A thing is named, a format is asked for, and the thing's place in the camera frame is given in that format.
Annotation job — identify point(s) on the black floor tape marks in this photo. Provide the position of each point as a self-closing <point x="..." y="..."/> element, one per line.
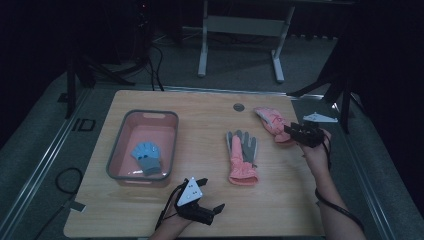
<point x="83" y="125"/>

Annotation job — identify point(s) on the plain blue and grey glove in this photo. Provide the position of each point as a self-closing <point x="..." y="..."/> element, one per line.
<point x="134" y="154"/>

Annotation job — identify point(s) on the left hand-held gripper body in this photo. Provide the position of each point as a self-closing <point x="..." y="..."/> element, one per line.
<point x="191" y="195"/>

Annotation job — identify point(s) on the person's left hand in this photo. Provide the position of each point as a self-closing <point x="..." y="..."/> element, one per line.
<point x="176" y="220"/>

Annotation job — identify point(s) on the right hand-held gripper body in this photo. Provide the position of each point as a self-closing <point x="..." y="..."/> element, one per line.
<point x="310" y="135"/>

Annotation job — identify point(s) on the metal floor rail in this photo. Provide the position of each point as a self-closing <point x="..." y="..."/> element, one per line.
<point x="36" y="173"/>

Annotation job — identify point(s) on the pink basin with grey rim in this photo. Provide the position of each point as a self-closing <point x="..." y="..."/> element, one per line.
<point x="133" y="133"/>

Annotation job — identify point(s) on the black tripod stand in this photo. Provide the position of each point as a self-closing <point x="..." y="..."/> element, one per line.
<point x="340" y="83"/>
<point x="85" y="73"/>

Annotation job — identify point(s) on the grey tape piece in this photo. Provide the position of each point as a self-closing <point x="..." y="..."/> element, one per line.
<point x="77" y="206"/>

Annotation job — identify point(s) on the pink glove with grey palm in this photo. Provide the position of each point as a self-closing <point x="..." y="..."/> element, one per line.
<point x="240" y="160"/>

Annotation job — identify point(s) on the grey round table grommet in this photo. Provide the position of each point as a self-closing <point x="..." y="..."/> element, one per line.
<point x="238" y="107"/>

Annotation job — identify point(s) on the white metal desk frame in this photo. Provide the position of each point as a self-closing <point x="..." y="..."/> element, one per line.
<point x="245" y="26"/>

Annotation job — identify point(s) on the person's right hand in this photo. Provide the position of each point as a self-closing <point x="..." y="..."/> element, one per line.
<point x="316" y="156"/>

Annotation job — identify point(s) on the pink glove with red print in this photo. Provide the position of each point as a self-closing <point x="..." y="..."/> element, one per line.
<point x="273" y="121"/>

